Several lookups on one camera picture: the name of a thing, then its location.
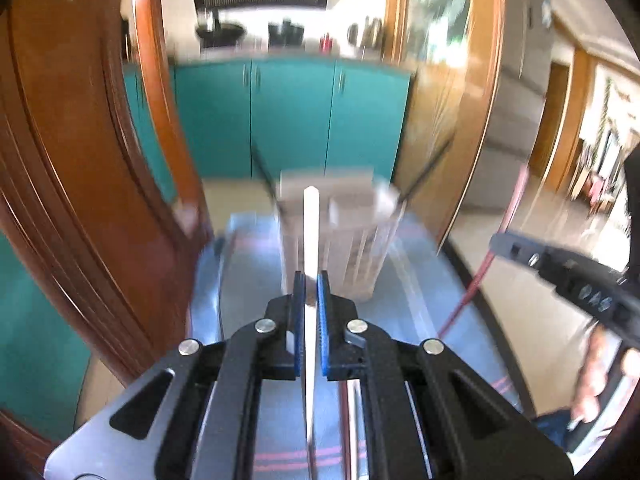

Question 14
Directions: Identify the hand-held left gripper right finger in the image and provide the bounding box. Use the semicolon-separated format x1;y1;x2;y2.
319;271;574;480

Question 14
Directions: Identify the person's right hand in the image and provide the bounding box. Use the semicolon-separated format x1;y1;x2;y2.
570;325;631;428

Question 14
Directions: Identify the teal base cabinet under stove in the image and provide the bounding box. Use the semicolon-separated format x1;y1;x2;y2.
172;57;414;181

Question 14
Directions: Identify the stainless steel pot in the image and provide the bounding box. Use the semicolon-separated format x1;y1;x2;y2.
347;16;386;49

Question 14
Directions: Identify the blue striped cloth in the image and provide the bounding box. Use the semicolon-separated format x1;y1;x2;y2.
187;212;526;480

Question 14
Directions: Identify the wooden framed glass door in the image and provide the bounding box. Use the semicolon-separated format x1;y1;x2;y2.
385;0;507;257

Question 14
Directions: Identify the white plastic utensil basket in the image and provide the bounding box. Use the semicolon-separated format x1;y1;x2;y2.
275;167;402;304

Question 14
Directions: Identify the green garland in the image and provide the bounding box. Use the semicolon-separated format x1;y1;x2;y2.
597;77;614;152

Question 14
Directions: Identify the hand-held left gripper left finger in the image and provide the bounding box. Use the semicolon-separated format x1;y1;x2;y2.
44;271;307;480

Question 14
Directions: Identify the brown wooden door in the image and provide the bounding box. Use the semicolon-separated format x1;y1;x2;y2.
530;62;571;179

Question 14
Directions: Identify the black cooking pot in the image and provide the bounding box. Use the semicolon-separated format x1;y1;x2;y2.
267;19;305;49

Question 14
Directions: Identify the carved wooden chair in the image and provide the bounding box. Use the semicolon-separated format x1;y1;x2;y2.
0;0;217;461

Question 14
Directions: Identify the black wok with lid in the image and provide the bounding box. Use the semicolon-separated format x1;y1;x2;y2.
196;7;246;47

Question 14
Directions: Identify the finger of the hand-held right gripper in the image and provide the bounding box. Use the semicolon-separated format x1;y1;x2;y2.
489;231;558;285

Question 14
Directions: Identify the grey refrigerator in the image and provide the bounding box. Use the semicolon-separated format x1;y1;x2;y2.
465;0;557;211

